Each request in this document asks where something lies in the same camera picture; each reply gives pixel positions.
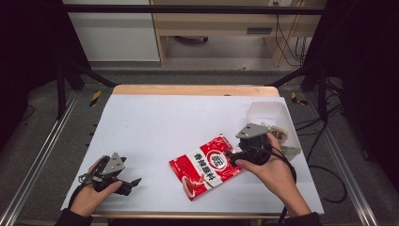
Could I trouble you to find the yellow and black tape strip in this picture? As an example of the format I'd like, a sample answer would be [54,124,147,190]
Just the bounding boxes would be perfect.
[88,89,103,107]
[290,91,309,106]

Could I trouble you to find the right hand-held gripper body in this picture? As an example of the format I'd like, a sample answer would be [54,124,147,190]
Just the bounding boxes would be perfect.
[230,122,273,168]

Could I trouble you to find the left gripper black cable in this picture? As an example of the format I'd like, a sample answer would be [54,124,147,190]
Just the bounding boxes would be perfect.
[67,172,95,210]

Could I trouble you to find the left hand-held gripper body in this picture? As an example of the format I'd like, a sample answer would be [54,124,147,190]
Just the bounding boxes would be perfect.
[78,152,133,197]

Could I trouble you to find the dark curtain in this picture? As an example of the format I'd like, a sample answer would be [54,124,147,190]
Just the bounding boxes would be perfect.
[0,0,92,152]
[300,0,399,192]

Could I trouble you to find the red and white sauce packet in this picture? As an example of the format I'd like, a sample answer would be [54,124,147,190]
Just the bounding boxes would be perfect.
[168,134,245,202]

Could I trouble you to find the clear plastic container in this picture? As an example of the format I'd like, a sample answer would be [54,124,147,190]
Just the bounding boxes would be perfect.
[246,100,303,164]

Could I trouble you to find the person's left hand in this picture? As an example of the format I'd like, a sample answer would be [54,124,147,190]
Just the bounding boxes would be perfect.
[69,155,123,218]

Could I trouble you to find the aluminium frame rail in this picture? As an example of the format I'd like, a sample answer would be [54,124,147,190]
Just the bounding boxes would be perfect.
[0,89,80,226]
[304,91,380,226]

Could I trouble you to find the black horizontal frame bar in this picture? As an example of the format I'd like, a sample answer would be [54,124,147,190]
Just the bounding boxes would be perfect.
[60,4,326,16]

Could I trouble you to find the black metal stand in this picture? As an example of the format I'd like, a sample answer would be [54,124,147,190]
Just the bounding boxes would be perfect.
[56,59,118,121]
[265,60,329,124]

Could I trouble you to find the person's right hand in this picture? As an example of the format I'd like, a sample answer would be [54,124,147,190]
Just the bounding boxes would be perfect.
[234,131,313,218]

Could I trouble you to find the small orange sauce packet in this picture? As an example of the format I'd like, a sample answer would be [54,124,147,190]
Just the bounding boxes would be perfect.
[268,125,290,144]

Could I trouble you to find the wooden table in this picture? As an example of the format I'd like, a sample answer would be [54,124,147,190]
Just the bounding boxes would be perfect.
[82,84,318,220]

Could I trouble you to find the light wooden desk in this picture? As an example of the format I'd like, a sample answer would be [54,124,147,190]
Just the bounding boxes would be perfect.
[150,0,327,68]

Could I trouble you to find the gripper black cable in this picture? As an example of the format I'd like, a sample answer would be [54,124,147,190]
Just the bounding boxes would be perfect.
[247,144,298,225]
[67,172,95,210]

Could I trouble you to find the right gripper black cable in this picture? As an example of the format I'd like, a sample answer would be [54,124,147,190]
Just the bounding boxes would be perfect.
[247,144,298,225]

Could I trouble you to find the white cabinet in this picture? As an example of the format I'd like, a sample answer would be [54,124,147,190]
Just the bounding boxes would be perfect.
[61,0,161,63]

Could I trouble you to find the hanging black cables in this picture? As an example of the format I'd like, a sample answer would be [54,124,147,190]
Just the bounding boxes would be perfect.
[272,1,310,68]

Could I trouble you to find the black floor cable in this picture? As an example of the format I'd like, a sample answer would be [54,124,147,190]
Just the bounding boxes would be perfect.
[295,103,348,204]

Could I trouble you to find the white table sheet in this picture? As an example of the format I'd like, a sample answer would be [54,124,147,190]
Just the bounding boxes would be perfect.
[60,94,325,217]

